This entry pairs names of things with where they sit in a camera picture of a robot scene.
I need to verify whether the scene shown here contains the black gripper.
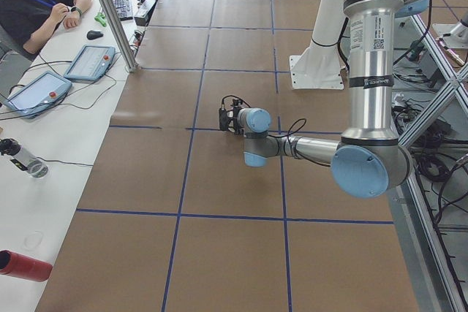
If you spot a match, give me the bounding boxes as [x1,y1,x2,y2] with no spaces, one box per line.
[227,106,244,134]

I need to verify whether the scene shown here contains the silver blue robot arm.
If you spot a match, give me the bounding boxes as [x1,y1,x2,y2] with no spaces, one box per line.
[219,0,431,198]

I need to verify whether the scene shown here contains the far blue teach pendant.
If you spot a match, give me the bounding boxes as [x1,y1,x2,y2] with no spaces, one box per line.
[63,45,116,82]

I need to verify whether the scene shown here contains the blue teach pendant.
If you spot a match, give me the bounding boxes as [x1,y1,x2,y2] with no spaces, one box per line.
[4,71,72,118]
[63,45,116,82]

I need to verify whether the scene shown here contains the black computer mouse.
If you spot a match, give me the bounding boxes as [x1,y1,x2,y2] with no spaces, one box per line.
[86,30,104,40]

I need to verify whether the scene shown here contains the black keyboard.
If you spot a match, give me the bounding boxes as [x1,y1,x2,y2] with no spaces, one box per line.
[112,0,133,20]

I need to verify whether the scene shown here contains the green plastic object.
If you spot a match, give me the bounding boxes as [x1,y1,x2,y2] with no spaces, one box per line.
[94,12,107,27]

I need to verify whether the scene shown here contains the near blue teach pendant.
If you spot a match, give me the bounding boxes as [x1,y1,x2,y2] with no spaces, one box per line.
[4,71,72,118]

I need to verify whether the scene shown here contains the clear water bottle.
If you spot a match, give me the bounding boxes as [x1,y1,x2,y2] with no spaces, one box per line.
[1,138,48,178]

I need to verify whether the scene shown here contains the seated person in black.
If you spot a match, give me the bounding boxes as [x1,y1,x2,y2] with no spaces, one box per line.
[1,0,92,55]

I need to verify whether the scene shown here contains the red cylinder bottle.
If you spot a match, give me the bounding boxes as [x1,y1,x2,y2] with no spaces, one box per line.
[1,250,53,282]

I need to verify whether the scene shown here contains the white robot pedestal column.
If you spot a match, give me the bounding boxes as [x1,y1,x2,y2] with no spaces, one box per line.
[290,0,345,90]

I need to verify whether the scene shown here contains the aluminium frame post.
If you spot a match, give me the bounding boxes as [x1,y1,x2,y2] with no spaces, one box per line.
[99,0,137,72]

